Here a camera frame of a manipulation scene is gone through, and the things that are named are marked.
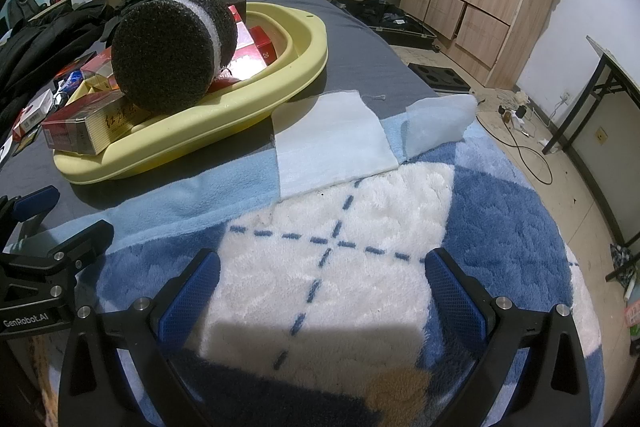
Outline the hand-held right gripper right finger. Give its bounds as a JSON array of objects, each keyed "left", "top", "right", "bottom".
[{"left": 424, "top": 248, "right": 587, "bottom": 427}]

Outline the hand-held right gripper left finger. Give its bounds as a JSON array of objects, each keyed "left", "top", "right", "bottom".
[{"left": 57, "top": 248, "right": 222, "bottom": 427}]

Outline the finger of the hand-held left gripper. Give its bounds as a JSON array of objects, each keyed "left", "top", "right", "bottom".
[
  {"left": 27, "top": 220, "right": 116, "bottom": 275},
  {"left": 0, "top": 186, "right": 59, "bottom": 254}
]

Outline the black foam roller white stripe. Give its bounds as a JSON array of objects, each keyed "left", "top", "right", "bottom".
[{"left": 111, "top": 0, "right": 239, "bottom": 112}]

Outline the yellow plastic basin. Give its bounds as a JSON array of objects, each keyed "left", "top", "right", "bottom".
[{"left": 52, "top": 2, "right": 329, "bottom": 186}]

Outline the blue white plaid blanket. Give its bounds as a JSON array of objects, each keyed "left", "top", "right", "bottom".
[{"left": 75, "top": 91, "right": 607, "bottom": 427}]

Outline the red white cigarette pack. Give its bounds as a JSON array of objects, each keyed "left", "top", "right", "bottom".
[
  {"left": 79, "top": 47, "right": 119, "bottom": 94},
  {"left": 10, "top": 89, "right": 57, "bottom": 144}
]

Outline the red gold cigarette carton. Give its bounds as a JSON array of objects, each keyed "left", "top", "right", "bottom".
[{"left": 41, "top": 92, "right": 147, "bottom": 156}]

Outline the blue small packet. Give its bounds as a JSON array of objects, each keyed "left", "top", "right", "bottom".
[{"left": 54, "top": 76, "right": 82, "bottom": 104}]

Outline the black clothing pile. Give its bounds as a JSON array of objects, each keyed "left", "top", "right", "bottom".
[{"left": 0, "top": 0, "right": 119, "bottom": 118}]

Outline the checkered cloth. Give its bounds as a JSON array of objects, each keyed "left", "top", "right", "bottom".
[{"left": 611, "top": 244, "right": 637, "bottom": 279}]

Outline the white power strip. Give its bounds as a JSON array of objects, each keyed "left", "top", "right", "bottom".
[{"left": 499, "top": 104, "right": 532, "bottom": 128}]

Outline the black foam tray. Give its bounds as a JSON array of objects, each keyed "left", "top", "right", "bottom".
[{"left": 407, "top": 63, "right": 472, "bottom": 94}]

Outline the grey bed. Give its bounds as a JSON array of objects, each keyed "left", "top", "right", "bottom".
[{"left": 0, "top": 0, "right": 442, "bottom": 233}]

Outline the black folding table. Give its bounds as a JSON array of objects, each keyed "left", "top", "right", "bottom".
[{"left": 542, "top": 36, "right": 640, "bottom": 284}]

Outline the open black case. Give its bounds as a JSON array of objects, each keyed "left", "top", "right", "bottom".
[{"left": 331, "top": 0, "right": 437, "bottom": 54}]

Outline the black floor cable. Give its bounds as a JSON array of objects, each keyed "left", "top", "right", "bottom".
[{"left": 500, "top": 107, "right": 554, "bottom": 186}]

